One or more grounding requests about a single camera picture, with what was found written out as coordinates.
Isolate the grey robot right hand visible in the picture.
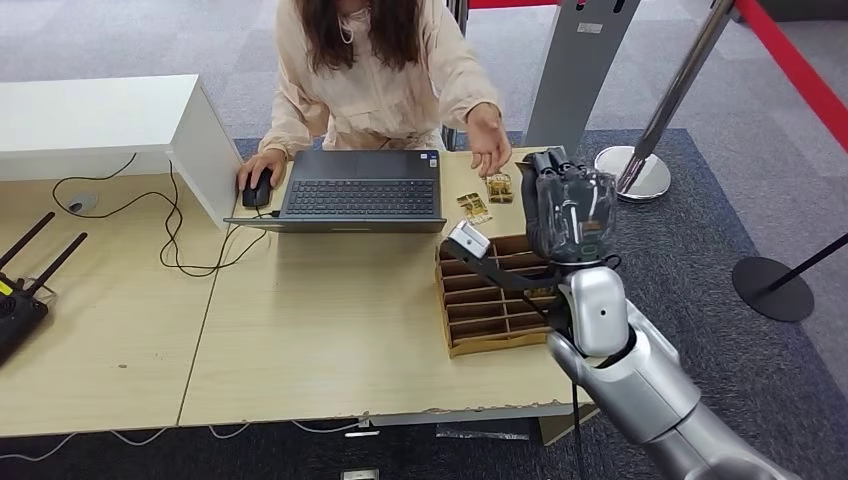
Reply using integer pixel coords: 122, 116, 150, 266
519, 146, 619, 266

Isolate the person's left hand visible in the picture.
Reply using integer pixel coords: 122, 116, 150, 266
465, 102, 513, 179

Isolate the person's right hand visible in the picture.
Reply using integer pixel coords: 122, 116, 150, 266
235, 148, 287, 193

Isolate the black computer mouse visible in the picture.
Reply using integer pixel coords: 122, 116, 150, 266
241, 167, 274, 211

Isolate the gold patterned card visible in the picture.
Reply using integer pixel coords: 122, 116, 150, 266
455, 192, 494, 227
484, 172, 517, 205

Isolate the person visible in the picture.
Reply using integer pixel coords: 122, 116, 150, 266
256, 0, 513, 193

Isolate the grey kiosk stand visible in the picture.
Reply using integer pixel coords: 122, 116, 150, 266
521, 0, 643, 160

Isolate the dark grey laptop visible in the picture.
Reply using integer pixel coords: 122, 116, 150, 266
223, 149, 448, 235

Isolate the red barrier belt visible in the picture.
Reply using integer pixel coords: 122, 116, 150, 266
466, 0, 588, 12
731, 0, 848, 155

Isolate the brown cardboard slot organizer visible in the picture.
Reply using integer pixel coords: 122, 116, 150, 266
433, 233, 566, 359

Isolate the white desk shelf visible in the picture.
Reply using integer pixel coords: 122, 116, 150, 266
0, 74, 244, 231

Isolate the small grey round device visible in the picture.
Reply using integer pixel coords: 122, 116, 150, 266
68, 192, 101, 217

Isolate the black stanchion with round base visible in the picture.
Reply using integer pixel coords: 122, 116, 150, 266
730, 231, 848, 324

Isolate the dark grey floor mat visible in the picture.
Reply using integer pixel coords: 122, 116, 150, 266
0, 128, 848, 480

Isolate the black router with antennas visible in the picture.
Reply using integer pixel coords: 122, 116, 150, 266
0, 211, 89, 369

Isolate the chrome stanchion post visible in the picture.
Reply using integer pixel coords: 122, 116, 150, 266
592, 0, 737, 203

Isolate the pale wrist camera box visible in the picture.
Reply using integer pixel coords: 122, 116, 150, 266
447, 220, 492, 260

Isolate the thin black cable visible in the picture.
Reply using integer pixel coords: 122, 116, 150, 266
158, 158, 280, 280
51, 153, 183, 221

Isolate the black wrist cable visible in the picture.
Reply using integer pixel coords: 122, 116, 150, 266
516, 254, 624, 480

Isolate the grey metal table rail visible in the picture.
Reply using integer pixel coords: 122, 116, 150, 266
360, 402, 601, 446

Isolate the thin white cable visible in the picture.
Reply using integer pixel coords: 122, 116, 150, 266
0, 420, 362, 464

